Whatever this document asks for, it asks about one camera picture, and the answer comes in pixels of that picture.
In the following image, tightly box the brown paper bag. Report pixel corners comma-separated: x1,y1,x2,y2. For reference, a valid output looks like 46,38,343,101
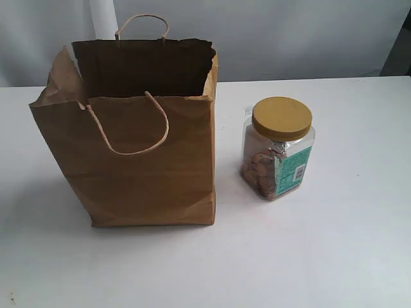
30,32,218,227

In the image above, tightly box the white vertical post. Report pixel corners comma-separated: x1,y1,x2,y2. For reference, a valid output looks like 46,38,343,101
89,0,118,40

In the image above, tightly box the clear jar yellow lid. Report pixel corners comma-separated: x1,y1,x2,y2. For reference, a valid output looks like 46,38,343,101
240,96,315,201

